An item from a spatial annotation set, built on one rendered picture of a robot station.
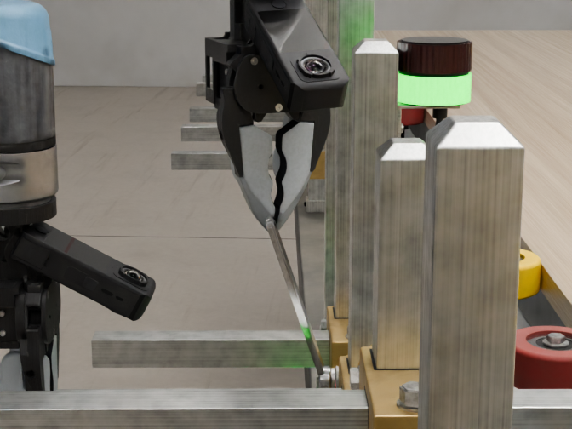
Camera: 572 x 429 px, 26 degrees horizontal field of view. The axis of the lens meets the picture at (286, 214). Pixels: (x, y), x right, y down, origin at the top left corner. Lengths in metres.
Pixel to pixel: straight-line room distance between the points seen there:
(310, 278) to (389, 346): 1.11
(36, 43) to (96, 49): 7.98
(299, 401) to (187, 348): 0.52
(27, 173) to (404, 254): 0.33
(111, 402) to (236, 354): 0.52
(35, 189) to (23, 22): 0.13
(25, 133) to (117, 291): 0.14
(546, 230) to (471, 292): 0.91
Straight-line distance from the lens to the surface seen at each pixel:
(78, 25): 8.94
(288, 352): 1.27
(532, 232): 1.39
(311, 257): 2.00
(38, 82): 0.96
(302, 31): 0.93
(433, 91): 0.98
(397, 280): 0.76
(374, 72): 0.99
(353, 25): 1.23
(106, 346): 1.28
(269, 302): 4.03
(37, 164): 0.97
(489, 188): 0.49
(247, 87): 0.96
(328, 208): 1.53
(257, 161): 0.97
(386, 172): 0.74
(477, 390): 0.52
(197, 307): 3.99
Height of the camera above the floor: 1.25
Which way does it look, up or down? 14 degrees down
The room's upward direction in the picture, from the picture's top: straight up
